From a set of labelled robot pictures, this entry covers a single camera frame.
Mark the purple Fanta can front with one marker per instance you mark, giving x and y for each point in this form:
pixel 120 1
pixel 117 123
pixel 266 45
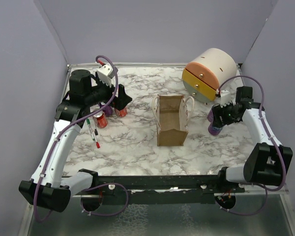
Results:
pixel 214 130

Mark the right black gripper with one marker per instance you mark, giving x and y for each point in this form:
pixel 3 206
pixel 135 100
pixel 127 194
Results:
pixel 218 111

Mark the purple can by cola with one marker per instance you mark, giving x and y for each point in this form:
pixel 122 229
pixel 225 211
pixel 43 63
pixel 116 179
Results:
pixel 107 110

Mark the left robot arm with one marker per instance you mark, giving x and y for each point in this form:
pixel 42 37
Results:
pixel 46 187

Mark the purple fanta can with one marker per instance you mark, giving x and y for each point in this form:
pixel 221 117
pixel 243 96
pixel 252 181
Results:
pixel 210 116
pixel 214 130

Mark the red capped marker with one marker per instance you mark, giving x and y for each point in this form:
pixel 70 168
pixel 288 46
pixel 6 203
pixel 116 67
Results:
pixel 95 139

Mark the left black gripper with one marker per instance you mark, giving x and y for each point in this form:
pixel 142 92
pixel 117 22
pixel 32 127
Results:
pixel 122 99

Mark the red cola can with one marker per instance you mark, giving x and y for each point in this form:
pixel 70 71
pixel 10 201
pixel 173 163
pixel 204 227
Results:
pixel 100 120
pixel 121 112

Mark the green capped marker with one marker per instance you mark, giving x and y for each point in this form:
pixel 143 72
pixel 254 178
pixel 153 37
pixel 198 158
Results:
pixel 90 130

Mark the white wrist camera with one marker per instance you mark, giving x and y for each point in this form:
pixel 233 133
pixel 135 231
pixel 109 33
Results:
pixel 105 74
pixel 225 98

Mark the round drawer cabinet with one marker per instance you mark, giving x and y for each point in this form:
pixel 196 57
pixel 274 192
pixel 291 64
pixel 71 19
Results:
pixel 204 75

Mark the brown canvas tote bag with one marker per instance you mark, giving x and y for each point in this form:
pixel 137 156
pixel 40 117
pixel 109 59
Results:
pixel 172 114

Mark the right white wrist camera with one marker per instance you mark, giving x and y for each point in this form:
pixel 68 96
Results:
pixel 225 98

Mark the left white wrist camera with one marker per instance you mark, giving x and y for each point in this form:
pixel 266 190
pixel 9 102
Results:
pixel 105 74

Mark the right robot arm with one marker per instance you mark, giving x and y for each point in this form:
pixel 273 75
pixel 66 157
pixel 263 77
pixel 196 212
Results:
pixel 269 159

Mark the metal front plate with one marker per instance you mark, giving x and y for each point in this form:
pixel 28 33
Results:
pixel 262 216

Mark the red cola can front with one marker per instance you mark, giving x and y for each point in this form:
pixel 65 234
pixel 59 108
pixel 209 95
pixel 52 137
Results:
pixel 100 120

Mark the red cola can rear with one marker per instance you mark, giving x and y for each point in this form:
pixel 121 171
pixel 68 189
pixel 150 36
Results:
pixel 121 112

